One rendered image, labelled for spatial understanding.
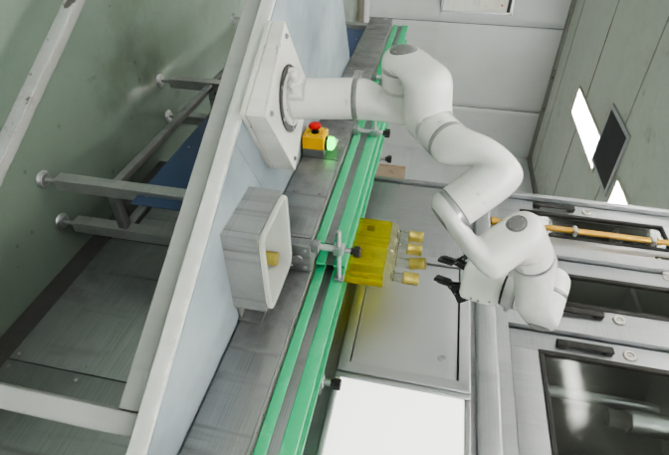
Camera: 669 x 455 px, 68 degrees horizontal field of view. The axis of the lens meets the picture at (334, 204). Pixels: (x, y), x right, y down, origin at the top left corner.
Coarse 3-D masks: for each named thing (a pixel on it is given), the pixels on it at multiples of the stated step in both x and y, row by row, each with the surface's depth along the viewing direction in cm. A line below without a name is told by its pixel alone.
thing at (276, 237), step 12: (276, 204) 107; (276, 216) 115; (288, 216) 115; (264, 228) 100; (276, 228) 117; (288, 228) 117; (264, 240) 99; (276, 240) 119; (288, 240) 119; (264, 252) 100; (288, 252) 121; (264, 264) 102; (288, 264) 122; (264, 276) 104; (276, 276) 119; (264, 288) 108; (276, 288) 116; (276, 300) 114
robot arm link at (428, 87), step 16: (400, 48) 103; (416, 48) 103; (384, 64) 102; (400, 64) 98; (416, 64) 96; (432, 64) 96; (400, 80) 97; (416, 80) 93; (432, 80) 92; (448, 80) 94; (416, 96) 94; (432, 96) 93; (448, 96) 95; (416, 112) 96; (432, 112) 95; (448, 112) 98; (416, 128) 98; (432, 128) 94
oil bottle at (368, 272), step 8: (352, 264) 136; (360, 264) 136; (368, 264) 136; (376, 264) 136; (384, 264) 136; (352, 272) 135; (360, 272) 134; (368, 272) 134; (376, 272) 134; (384, 272) 133; (392, 272) 135; (344, 280) 137; (352, 280) 137; (360, 280) 136; (368, 280) 135; (376, 280) 135; (384, 280) 134; (392, 280) 135
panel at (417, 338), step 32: (416, 256) 159; (384, 288) 149; (416, 288) 149; (352, 320) 139; (384, 320) 140; (416, 320) 140; (448, 320) 140; (352, 352) 131; (384, 352) 131; (416, 352) 131; (448, 352) 131; (384, 384) 123; (416, 384) 124; (448, 384) 123; (320, 448) 111
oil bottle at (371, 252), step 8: (368, 248) 141; (376, 248) 141; (384, 248) 141; (352, 256) 139; (360, 256) 139; (368, 256) 139; (376, 256) 138; (384, 256) 138; (392, 256) 139; (392, 264) 138
